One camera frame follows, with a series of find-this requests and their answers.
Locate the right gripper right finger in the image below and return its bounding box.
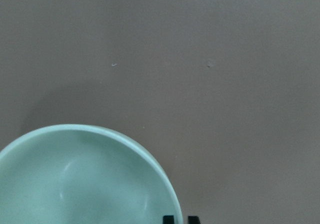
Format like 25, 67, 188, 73
188, 216, 200, 224

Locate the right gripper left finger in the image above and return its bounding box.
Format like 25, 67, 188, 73
162, 215, 174, 224

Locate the green bowl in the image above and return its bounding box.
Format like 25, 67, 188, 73
0, 124, 184, 224

